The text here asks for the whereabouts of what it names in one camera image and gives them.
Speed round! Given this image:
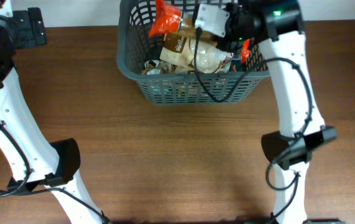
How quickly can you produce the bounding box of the white rice bag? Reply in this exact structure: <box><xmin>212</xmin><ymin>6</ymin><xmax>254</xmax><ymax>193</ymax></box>
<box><xmin>160</xmin><ymin>34</ymin><xmax>234</xmax><ymax>73</ymax></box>

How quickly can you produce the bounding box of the orange spaghetti packet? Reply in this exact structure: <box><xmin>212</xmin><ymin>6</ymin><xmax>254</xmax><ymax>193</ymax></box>
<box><xmin>148</xmin><ymin>0</ymin><xmax>253</xmax><ymax>65</ymax></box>

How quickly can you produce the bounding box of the beige nuts bag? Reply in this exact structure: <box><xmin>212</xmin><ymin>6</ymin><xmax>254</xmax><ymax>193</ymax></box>
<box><xmin>141</xmin><ymin>60</ymin><xmax>177</xmax><ymax>75</ymax></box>

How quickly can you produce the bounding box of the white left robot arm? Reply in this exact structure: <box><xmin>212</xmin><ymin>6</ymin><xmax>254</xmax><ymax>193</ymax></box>
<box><xmin>0</xmin><ymin>1</ymin><xmax>109</xmax><ymax>223</ymax></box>

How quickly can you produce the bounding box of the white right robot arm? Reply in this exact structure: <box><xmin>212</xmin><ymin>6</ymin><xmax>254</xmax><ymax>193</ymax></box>
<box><xmin>224</xmin><ymin>1</ymin><xmax>337</xmax><ymax>224</ymax></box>

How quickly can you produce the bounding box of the grey plastic basket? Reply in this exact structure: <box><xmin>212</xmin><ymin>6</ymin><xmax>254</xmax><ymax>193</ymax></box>
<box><xmin>116</xmin><ymin>0</ymin><xmax>286</xmax><ymax>106</ymax></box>

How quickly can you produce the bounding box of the black camera cable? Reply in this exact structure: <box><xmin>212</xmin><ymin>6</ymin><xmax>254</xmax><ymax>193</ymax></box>
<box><xmin>192</xmin><ymin>27</ymin><xmax>314</xmax><ymax>224</ymax></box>

